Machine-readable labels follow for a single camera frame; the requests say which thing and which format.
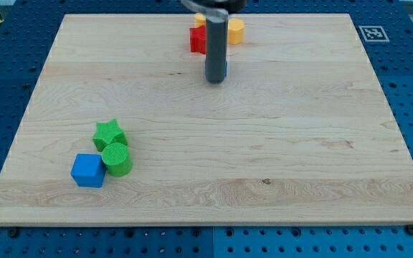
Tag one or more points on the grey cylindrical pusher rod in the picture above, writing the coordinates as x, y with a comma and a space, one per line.
216, 49

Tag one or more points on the white fiducial marker tag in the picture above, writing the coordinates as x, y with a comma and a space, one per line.
373, 33

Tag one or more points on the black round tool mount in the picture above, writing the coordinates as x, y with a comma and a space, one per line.
232, 6

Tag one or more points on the green star block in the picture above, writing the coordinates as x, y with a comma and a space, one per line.
107, 133

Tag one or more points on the red star block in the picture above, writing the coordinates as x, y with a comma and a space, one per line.
197, 38

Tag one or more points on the small blue block behind rod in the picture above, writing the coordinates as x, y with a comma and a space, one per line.
225, 68

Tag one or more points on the yellow block behind rod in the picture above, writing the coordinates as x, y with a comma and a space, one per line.
199, 20

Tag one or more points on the yellow hexagon block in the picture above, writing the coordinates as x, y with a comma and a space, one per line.
236, 31

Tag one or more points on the blue cube block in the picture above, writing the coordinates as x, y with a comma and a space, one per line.
88, 170

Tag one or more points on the light wooden board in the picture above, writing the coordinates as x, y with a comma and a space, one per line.
299, 133

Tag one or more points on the green cylinder block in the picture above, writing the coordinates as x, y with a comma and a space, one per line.
117, 159

